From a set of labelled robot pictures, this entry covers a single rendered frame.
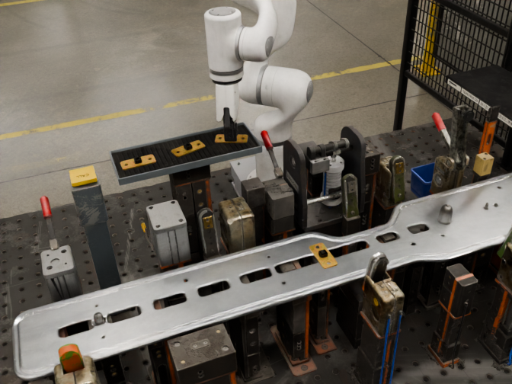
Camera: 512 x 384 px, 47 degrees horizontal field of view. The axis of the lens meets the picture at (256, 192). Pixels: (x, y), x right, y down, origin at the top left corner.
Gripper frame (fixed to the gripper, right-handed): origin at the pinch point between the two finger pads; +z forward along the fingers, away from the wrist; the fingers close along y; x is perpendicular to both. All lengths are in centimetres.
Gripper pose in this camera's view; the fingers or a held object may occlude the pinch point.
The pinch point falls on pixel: (231, 131)
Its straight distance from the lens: 154.4
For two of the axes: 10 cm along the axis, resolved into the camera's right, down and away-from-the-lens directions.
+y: -0.7, 6.0, -8.0
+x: 10.0, 0.1, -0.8
